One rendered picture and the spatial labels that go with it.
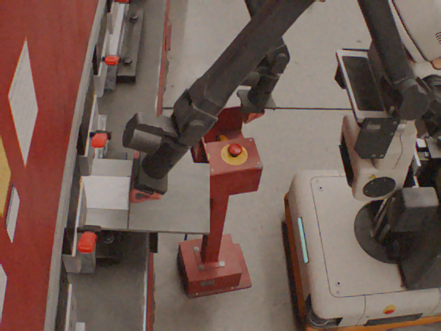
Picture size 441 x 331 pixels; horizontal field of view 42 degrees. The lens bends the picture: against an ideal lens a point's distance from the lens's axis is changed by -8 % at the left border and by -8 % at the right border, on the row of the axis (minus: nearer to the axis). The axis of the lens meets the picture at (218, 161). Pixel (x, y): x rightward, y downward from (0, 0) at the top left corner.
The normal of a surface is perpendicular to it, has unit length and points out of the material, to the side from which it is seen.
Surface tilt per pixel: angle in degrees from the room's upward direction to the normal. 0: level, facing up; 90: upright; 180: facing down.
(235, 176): 90
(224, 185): 90
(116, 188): 0
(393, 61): 81
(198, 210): 0
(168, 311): 0
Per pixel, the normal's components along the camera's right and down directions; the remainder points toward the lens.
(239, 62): 0.19, 0.63
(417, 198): 0.08, -0.61
